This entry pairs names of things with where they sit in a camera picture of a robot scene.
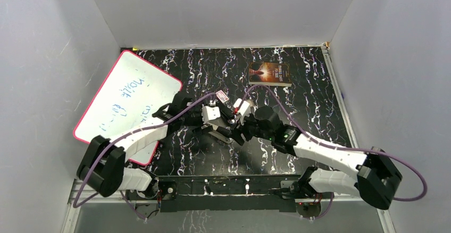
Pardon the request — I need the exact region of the small red staple box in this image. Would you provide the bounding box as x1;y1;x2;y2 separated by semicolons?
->
216;90;230;103

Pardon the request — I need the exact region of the white stapler black handle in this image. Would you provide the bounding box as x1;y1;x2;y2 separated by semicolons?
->
208;127;233;144

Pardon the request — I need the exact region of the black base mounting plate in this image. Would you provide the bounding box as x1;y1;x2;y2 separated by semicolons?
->
125;174;331;215

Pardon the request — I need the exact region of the dark paperback book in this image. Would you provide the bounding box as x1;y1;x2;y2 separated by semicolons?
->
249;62;292;87

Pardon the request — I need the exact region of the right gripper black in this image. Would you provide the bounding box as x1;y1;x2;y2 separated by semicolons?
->
228;111;273;147

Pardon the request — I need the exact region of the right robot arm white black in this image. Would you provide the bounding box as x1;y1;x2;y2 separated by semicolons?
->
233;106;402;210

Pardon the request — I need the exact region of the aluminium frame rail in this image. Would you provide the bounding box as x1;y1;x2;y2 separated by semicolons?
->
62;176;395;232

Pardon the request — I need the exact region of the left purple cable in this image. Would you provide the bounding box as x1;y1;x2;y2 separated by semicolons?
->
73;92;218;221

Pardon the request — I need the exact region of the cardboard staple tray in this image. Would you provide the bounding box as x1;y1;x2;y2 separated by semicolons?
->
246;99;255;108

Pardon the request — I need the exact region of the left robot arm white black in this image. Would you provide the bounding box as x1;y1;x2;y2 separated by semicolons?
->
76;91;221;199

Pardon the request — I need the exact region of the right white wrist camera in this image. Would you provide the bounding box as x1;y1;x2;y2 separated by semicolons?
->
233;98;253;125

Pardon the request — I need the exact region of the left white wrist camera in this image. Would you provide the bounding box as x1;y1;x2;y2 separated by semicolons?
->
202;105;221;124

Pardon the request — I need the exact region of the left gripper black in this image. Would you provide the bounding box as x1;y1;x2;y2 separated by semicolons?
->
180;101;213;136

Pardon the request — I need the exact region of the pink-framed whiteboard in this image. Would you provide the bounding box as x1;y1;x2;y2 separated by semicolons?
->
73;49;183;167

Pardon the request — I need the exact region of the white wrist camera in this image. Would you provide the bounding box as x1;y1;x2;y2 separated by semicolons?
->
202;105;221;124
233;98;253;125

